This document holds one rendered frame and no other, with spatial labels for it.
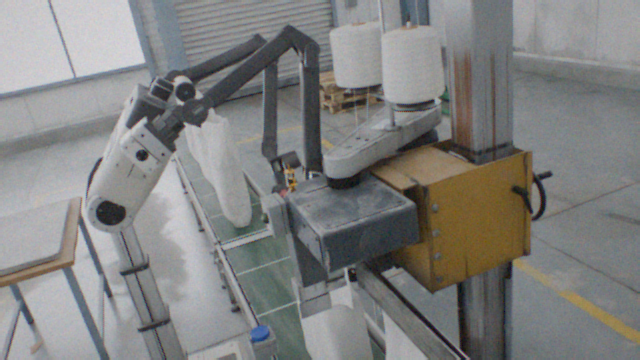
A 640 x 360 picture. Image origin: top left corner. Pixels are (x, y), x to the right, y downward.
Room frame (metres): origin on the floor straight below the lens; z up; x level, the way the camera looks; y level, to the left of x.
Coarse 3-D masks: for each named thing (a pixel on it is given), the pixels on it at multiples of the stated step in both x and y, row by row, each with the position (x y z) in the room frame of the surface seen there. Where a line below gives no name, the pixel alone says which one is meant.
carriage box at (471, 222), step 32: (384, 160) 1.27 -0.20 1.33; (416, 160) 1.24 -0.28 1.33; (448, 160) 1.20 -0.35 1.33; (512, 160) 1.14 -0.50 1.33; (416, 192) 1.09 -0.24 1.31; (448, 192) 1.08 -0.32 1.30; (480, 192) 1.11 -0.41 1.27; (448, 224) 1.08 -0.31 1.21; (480, 224) 1.11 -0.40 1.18; (512, 224) 1.14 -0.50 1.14; (416, 256) 1.12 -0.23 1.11; (448, 256) 1.08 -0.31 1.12; (480, 256) 1.11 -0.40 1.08; (512, 256) 1.14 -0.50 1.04
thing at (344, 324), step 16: (352, 288) 1.45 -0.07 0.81; (336, 304) 1.35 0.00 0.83; (352, 304) 1.29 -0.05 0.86; (304, 320) 1.59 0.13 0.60; (320, 320) 1.40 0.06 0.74; (336, 320) 1.34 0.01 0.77; (352, 320) 1.34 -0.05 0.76; (304, 336) 1.61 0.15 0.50; (320, 336) 1.40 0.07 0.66; (336, 336) 1.33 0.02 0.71; (352, 336) 1.34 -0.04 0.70; (368, 336) 1.37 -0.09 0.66; (320, 352) 1.42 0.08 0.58; (336, 352) 1.33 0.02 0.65; (352, 352) 1.34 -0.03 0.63; (368, 352) 1.35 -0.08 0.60
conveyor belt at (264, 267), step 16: (272, 240) 2.68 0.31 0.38; (240, 256) 2.55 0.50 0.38; (256, 256) 2.52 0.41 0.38; (272, 256) 2.49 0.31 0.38; (288, 256) 2.46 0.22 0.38; (240, 272) 2.38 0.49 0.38; (256, 272) 2.35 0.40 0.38; (272, 272) 2.32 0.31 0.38; (288, 272) 2.30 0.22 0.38; (256, 288) 2.20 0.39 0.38; (272, 288) 2.17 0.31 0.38; (288, 288) 2.15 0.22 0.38; (256, 304) 2.06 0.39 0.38; (272, 304) 2.03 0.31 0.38; (288, 304) 2.01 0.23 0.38; (256, 320) 2.04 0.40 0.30; (272, 320) 1.91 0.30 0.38; (288, 320) 1.89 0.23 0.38; (288, 336) 1.78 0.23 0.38; (288, 352) 1.67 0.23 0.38; (304, 352) 1.66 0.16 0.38
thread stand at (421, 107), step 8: (384, 24) 1.28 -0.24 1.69; (408, 24) 1.16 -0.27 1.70; (384, 32) 1.28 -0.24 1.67; (352, 88) 1.41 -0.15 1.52; (360, 88) 1.39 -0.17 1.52; (376, 88) 1.37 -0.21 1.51; (376, 96) 1.34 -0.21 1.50; (384, 96) 1.30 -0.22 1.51; (392, 104) 1.19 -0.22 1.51; (400, 104) 1.16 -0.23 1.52; (408, 104) 1.15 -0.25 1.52; (416, 104) 1.14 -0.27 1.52; (424, 104) 1.13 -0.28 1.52; (432, 104) 1.13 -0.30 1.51; (392, 112) 1.28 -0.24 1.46; (424, 112) 1.13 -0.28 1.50; (392, 120) 1.28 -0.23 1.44; (384, 128) 1.28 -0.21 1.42; (392, 128) 1.26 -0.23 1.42; (400, 128) 1.27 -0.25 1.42
